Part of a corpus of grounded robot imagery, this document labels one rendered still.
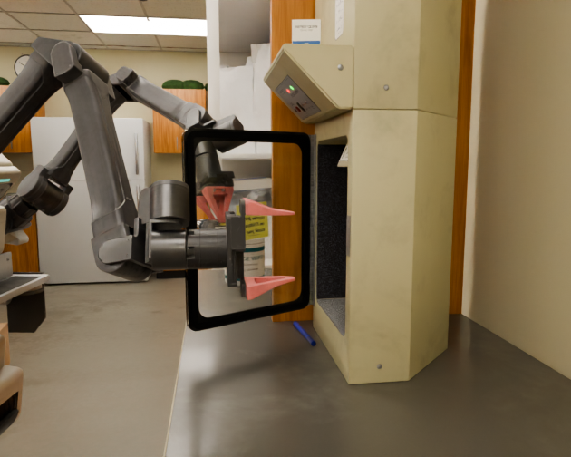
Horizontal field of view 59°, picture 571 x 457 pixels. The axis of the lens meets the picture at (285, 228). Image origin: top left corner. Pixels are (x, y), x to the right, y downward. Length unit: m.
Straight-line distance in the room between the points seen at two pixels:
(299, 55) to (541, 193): 0.58
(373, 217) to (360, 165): 0.09
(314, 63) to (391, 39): 0.13
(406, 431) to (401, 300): 0.22
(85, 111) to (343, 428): 0.64
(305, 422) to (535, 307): 0.59
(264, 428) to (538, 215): 0.70
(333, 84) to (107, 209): 0.40
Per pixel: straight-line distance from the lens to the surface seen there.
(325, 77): 0.85
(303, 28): 0.95
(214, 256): 0.71
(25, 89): 1.04
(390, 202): 0.87
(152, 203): 0.75
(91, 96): 0.92
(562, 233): 1.10
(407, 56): 0.89
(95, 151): 0.86
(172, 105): 1.28
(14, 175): 1.38
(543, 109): 1.17
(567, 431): 0.89
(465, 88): 1.35
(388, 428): 0.81
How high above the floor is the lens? 1.32
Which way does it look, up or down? 7 degrees down
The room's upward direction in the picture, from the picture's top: straight up
